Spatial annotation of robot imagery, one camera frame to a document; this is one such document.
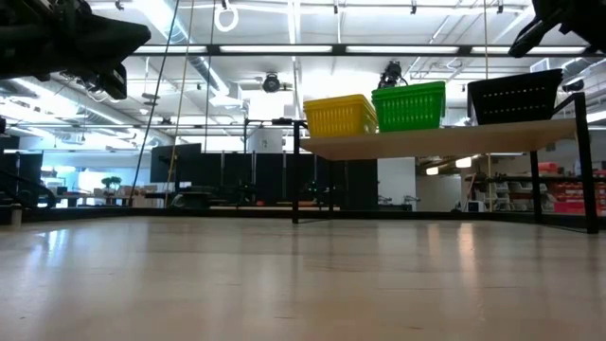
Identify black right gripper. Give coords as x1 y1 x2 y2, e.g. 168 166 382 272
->
508 0 606 59

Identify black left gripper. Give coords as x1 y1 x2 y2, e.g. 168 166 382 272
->
45 0 152 101

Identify wooden shelf with black legs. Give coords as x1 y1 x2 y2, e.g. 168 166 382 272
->
291 92 600 235

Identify small potted plant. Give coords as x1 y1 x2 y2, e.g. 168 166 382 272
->
99 175 124 197

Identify red storage bins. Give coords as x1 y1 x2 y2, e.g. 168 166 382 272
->
539 162 606 216

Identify black overhead crossbar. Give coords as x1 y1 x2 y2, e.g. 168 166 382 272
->
132 43 606 56

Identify thin hanging cord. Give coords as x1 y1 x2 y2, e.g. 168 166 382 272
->
482 0 490 81

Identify black hanging cable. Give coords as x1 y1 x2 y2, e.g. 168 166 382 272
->
127 0 182 207

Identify white cable loop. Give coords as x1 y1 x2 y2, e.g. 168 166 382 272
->
213 0 241 34

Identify black ceiling camera with cable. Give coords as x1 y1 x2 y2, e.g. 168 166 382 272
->
376 60 410 90

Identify round black overhead camera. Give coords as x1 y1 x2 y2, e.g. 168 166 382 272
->
261 72 282 94

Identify black aluminium table frame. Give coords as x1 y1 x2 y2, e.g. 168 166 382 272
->
0 206 606 230

